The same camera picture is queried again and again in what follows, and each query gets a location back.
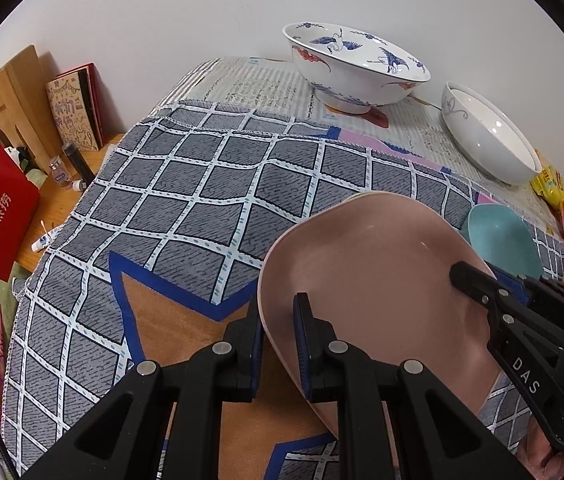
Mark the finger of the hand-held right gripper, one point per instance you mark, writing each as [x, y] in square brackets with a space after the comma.
[512, 285]
[472, 285]

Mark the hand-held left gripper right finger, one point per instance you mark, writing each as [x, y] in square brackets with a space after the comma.
[302, 347]

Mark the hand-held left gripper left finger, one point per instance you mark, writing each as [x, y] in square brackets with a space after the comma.
[257, 345]

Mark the teal bowl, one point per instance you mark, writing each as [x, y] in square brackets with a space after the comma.
[502, 240]

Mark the pink plate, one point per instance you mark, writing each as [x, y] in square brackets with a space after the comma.
[377, 270]

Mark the blue crane print bowl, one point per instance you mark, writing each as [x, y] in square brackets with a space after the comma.
[357, 77]

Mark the person's right hand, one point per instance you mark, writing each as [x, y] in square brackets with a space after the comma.
[554, 455]

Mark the yellow snack packet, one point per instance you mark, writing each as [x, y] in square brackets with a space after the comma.
[549, 185]

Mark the grey checkered blanket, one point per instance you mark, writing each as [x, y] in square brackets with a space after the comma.
[161, 200]

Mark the white tube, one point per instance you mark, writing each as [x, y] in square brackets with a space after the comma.
[42, 237]

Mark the wooden side table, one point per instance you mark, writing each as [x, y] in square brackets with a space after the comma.
[54, 205]

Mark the newspaper sheet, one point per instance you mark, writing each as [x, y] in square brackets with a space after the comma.
[272, 90]

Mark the black cylinder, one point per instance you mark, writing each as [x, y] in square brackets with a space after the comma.
[77, 162]

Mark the small clear bottle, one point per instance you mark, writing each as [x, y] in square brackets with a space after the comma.
[58, 172]

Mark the patterned cover book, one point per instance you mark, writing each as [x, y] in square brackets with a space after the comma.
[74, 115]

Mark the red book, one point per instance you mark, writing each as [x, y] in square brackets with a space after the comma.
[92, 87]

